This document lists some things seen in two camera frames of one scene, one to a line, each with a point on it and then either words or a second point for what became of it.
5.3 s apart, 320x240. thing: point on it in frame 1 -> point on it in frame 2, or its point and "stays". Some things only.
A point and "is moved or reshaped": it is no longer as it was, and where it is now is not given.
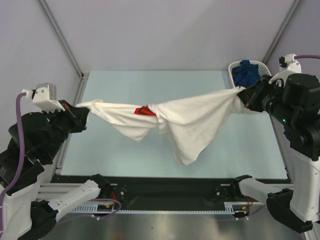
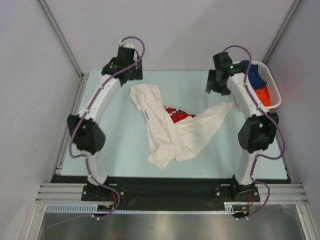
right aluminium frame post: x=282 y=29 stays
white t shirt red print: x=186 y=122 is moved or reshaped
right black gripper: x=252 y=97 -> x=216 y=81
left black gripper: x=78 y=114 -> x=138 y=72
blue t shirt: x=245 y=74 stays
